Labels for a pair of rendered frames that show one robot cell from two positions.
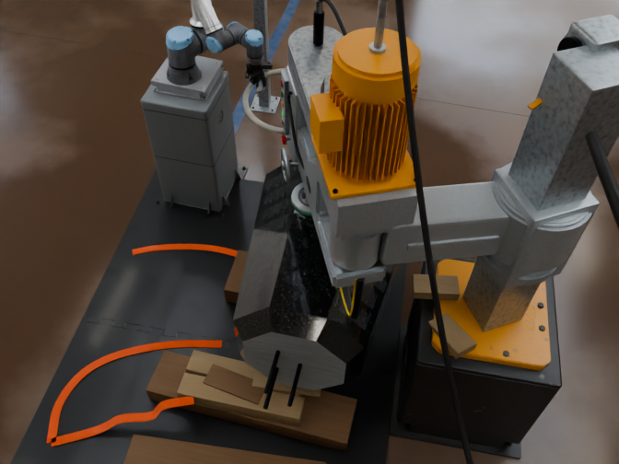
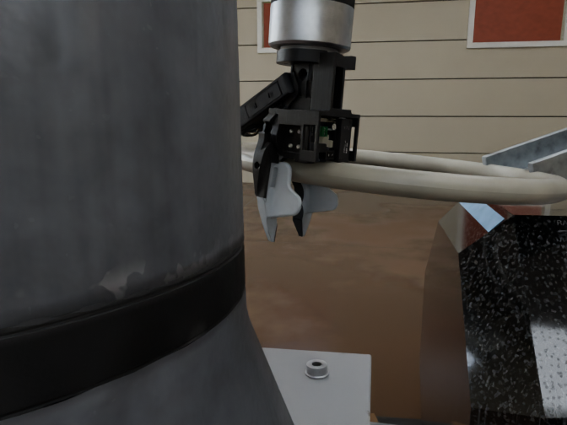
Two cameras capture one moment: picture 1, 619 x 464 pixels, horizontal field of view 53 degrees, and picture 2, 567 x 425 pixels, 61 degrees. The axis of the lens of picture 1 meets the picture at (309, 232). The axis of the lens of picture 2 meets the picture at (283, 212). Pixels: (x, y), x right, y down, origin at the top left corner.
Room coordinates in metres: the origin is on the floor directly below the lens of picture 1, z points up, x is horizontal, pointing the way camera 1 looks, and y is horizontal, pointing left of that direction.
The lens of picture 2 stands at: (2.85, 0.87, 1.05)
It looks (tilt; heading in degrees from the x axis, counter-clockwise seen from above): 12 degrees down; 268
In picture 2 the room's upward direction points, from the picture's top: straight up
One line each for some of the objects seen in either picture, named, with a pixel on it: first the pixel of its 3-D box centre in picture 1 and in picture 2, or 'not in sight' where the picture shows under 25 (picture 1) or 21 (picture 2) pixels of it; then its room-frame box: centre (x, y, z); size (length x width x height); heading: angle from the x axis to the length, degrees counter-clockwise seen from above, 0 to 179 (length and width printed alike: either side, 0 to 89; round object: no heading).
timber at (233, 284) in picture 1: (241, 276); not in sight; (2.13, 0.40, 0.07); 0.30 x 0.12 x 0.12; 169
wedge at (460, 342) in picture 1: (451, 332); not in sight; (1.35, -0.61, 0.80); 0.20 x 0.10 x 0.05; 30
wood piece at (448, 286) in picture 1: (435, 286); not in sight; (1.58, -0.57, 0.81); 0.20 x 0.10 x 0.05; 88
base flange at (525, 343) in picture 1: (490, 310); not in sight; (1.49, -0.81, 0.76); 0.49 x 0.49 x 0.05; 81
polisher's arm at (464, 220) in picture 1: (480, 219); not in sight; (1.46, -0.61, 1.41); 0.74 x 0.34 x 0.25; 99
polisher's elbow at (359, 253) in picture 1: (356, 234); not in sight; (1.39, -0.16, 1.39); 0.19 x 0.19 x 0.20
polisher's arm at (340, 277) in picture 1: (333, 189); not in sight; (1.65, -0.09, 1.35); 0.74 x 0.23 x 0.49; 13
